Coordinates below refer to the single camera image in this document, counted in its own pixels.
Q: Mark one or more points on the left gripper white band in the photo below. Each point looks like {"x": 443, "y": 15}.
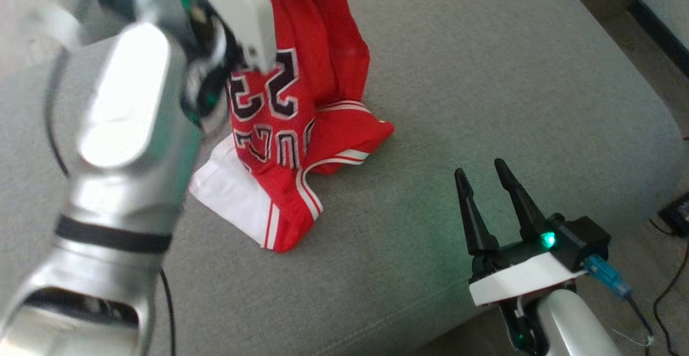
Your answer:
{"x": 242, "y": 11}

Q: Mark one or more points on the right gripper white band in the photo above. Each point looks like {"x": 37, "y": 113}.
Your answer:
{"x": 517, "y": 280}

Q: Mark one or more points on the red basketball jersey number 23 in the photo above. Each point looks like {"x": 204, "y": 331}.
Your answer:
{"x": 317, "y": 76}

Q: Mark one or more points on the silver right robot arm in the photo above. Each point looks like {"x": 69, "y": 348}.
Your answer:
{"x": 570, "y": 323}

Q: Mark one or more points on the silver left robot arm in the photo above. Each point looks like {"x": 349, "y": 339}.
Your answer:
{"x": 129, "y": 130}

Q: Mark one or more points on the grey fabric sofa seat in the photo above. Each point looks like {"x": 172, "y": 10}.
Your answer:
{"x": 484, "y": 76}

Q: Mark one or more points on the black device on floor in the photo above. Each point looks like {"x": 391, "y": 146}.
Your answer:
{"x": 677, "y": 213}

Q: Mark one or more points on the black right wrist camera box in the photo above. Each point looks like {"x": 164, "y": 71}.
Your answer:
{"x": 581, "y": 237}

